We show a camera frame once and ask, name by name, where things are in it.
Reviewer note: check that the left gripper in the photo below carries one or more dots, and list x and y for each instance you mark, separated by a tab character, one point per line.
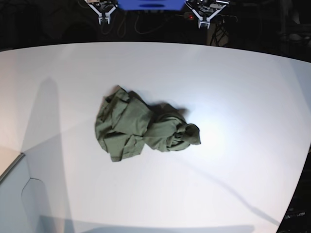
206	10

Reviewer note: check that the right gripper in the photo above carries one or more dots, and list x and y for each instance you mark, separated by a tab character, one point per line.
103	8

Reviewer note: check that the green t-shirt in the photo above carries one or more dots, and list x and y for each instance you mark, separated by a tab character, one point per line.
125	124

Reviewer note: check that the black power strip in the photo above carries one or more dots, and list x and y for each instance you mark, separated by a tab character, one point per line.
218	18

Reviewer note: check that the blue box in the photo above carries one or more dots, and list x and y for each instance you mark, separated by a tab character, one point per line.
139	5

